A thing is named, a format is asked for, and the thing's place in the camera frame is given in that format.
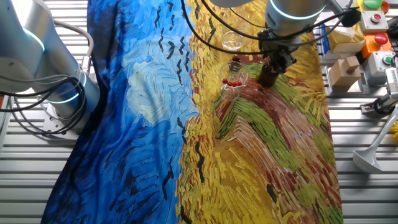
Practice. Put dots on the small cardboard box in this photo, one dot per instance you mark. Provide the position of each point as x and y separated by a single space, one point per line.
340 77

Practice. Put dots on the black bottle cap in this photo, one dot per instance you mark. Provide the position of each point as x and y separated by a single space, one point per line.
237 58

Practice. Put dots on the orange round knob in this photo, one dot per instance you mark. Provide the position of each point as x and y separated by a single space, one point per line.
385 6

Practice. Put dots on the grey box green button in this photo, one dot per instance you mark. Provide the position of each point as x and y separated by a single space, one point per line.
381 63

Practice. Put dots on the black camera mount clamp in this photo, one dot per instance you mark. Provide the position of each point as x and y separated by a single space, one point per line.
379 106

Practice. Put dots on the yellow plastic object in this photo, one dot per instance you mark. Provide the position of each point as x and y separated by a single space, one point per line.
395 130

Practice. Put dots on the red bulb glass dropper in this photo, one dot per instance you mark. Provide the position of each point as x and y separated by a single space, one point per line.
224 81
234 84
230 84
239 83

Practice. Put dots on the small wooden block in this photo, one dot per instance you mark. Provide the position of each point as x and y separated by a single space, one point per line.
351 63

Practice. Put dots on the silver depth camera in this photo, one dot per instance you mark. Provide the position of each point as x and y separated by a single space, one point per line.
392 81

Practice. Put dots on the clear dropper beaker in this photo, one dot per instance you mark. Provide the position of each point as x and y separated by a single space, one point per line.
233 93

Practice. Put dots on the orange box red button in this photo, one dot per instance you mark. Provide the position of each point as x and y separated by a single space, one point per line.
377 43

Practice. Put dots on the painted wheatfield print cloth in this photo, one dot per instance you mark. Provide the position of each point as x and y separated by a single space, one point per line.
140 124

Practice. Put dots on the yellow box green button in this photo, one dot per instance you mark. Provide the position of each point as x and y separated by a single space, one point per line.
372 3

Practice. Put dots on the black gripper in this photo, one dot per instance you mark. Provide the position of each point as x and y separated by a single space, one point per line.
280 46

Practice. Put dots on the silver bracket with black connector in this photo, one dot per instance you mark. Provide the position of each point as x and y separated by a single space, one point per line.
349 17

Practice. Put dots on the brown glass bottle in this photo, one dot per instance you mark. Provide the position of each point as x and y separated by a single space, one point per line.
267 79

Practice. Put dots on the clear beaker with liquid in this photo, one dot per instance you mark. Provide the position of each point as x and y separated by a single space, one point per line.
233 43

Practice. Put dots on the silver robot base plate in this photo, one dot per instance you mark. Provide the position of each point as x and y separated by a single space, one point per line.
62 127

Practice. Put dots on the grey box red button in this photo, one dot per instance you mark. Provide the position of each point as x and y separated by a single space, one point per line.
373 21

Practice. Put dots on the tissue paper pack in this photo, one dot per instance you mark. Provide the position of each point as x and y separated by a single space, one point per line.
342 39

